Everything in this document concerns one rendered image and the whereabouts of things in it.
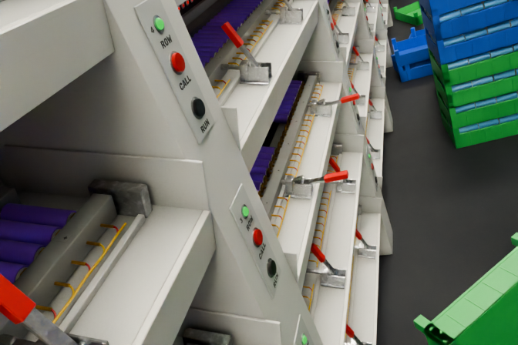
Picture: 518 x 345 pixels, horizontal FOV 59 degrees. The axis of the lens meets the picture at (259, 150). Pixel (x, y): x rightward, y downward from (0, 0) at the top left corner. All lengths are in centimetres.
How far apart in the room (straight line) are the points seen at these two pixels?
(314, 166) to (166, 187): 42
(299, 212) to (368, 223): 57
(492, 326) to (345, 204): 35
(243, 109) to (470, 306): 59
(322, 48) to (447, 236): 65
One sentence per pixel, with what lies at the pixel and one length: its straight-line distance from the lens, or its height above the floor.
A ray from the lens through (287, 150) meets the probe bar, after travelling 77.
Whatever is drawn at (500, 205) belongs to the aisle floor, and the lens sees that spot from 148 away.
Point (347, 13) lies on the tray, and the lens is 158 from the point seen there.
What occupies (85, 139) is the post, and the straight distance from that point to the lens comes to 42.
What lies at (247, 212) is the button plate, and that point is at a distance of 45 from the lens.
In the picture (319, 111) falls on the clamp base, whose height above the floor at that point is 56.
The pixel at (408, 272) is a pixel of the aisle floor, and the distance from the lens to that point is 132.
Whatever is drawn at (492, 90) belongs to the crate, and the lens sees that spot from 168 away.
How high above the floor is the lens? 93
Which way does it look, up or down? 26 degrees down
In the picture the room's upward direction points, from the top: 22 degrees counter-clockwise
